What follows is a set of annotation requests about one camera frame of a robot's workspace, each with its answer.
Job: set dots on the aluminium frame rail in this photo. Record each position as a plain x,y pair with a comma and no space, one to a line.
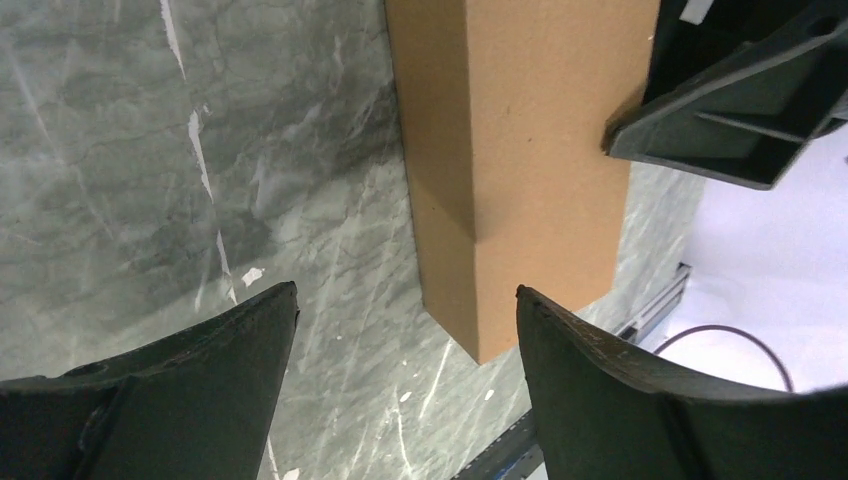
645,321

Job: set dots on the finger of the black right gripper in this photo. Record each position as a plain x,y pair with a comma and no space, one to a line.
739,96

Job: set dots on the brown cardboard box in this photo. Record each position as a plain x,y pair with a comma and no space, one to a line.
504,106

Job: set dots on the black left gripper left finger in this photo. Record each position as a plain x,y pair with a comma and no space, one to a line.
197,404

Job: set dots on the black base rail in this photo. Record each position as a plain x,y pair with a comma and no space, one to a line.
515,454

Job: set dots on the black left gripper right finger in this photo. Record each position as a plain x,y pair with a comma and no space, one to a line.
607,409

